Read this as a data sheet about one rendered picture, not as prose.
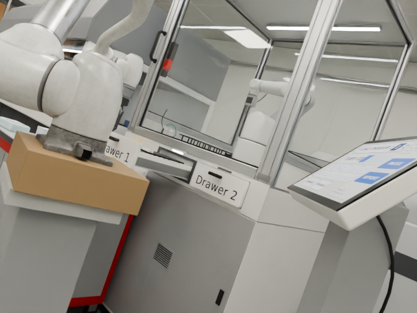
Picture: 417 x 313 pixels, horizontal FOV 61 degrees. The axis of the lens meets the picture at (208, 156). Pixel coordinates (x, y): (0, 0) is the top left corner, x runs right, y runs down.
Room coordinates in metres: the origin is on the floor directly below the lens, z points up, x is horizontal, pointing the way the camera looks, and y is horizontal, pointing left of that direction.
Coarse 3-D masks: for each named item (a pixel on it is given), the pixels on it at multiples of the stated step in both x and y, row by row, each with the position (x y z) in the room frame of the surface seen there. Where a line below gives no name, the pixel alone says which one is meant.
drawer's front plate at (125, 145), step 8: (112, 136) 1.49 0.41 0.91; (120, 136) 1.45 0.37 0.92; (112, 144) 1.47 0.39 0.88; (120, 144) 1.43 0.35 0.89; (128, 144) 1.40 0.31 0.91; (136, 144) 1.37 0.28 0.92; (112, 152) 1.46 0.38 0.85; (120, 152) 1.42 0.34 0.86; (128, 152) 1.39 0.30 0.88; (136, 152) 1.36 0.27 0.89; (120, 160) 1.41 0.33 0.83; (128, 160) 1.37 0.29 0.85; (136, 160) 1.37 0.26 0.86
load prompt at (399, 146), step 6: (378, 144) 1.03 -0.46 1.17; (384, 144) 0.99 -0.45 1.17; (390, 144) 0.95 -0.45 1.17; (396, 144) 0.91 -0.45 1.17; (402, 144) 0.87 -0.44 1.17; (408, 144) 0.84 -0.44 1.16; (360, 150) 1.09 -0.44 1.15; (366, 150) 1.04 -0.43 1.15; (372, 150) 1.00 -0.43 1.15; (378, 150) 0.96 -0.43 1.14; (384, 150) 0.92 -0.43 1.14; (390, 150) 0.88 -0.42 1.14; (396, 150) 0.85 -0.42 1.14; (402, 150) 0.82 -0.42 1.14
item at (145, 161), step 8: (144, 160) 1.42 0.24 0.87; (152, 160) 1.45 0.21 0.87; (160, 160) 1.48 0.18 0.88; (168, 160) 1.51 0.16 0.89; (144, 168) 1.43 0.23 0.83; (152, 168) 1.46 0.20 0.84; (160, 168) 1.49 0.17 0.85; (168, 168) 1.52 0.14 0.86; (176, 168) 1.55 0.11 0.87; (184, 168) 1.59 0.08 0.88; (176, 176) 1.57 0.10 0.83; (184, 176) 1.60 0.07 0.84
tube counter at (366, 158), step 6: (366, 156) 0.96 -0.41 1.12; (372, 156) 0.92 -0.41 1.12; (378, 156) 0.89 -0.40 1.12; (384, 156) 0.86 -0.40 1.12; (390, 156) 0.82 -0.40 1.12; (354, 162) 0.98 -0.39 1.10; (360, 162) 0.94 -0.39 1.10; (366, 162) 0.90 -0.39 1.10; (372, 162) 0.87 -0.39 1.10; (378, 162) 0.84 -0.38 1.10
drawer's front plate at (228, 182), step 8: (200, 168) 1.56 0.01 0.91; (208, 168) 1.53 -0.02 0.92; (208, 176) 1.52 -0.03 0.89; (224, 176) 1.46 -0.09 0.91; (232, 176) 1.43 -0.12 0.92; (192, 184) 1.57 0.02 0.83; (200, 184) 1.53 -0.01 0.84; (216, 184) 1.48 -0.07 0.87; (224, 184) 1.45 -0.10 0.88; (232, 184) 1.42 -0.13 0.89; (240, 184) 1.40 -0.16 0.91; (248, 184) 1.39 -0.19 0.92; (208, 192) 1.50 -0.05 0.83; (216, 192) 1.47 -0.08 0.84; (224, 192) 1.44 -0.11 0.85; (232, 192) 1.42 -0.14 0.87; (240, 192) 1.39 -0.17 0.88; (224, 200) 1.43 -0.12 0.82; (232, 200) 1.41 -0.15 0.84; (240, 200) 1.38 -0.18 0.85
